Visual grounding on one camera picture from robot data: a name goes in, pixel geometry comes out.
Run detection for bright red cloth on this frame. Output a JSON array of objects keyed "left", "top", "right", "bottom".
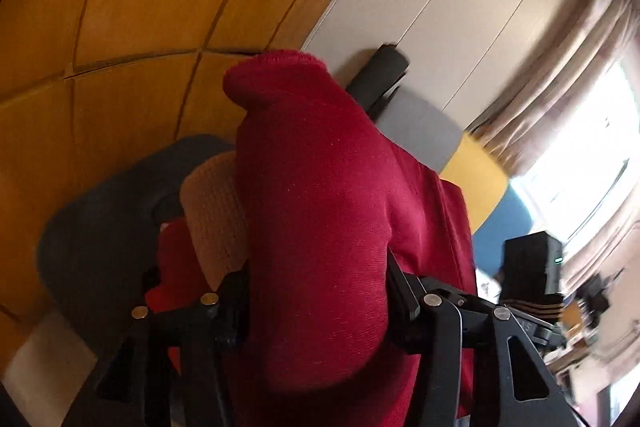
[{"left": 145, "top": 217, "right": 206, "bottom": 313}]

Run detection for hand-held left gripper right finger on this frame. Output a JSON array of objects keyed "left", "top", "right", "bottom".
[{"left": 385, "top": 252, "right": 583, "bottom": 427}]

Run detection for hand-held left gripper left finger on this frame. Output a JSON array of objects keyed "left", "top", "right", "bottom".
[{"left": 62, "top": 267, "right": 251, "bottom": 427}]

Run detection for cluttered wooden desk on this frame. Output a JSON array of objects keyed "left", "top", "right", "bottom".
[{"left": 545, "top": 297, "right": 618, "bottom": 375}]

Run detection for grey yellow blue sofa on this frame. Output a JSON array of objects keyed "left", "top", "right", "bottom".
[{"left": 377, "top": 99, "right": 536, "bottom": 278}]

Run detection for dark grey cushioned chair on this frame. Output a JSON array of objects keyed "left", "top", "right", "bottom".
[{"left": 37, "top": 134, "right": 241, "bottom": 358}]

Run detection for beige patterned curtain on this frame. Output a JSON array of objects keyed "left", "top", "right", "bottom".
[
  {"left": 465, "top": 0, "right": 640, "bottom": 188},
  {"left": 565, "top": 187, "right": 640, "bottom": 298}
]

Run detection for black monitor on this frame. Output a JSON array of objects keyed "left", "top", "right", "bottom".
[{"left": 575, "top": 274, "right": 613, "bottom": 313}]

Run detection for peach knit garment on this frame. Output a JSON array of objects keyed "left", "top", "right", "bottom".
[{"left": 180, "top": 151, "right": 251, "bottom": 290}]

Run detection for red knit sweater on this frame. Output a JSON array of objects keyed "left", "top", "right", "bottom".
[{"left": 222, "top": 49, "right": 478, "bottom": 427}]

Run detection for wooden wardrobe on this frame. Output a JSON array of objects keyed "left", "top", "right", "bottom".
[{"left": 0, "top": 0, "right": 406, "bottom": 358}]

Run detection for bright window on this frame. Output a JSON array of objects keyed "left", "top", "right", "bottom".
[{"left": 510, "top": 57, "right": 640, "bottom": 253}]

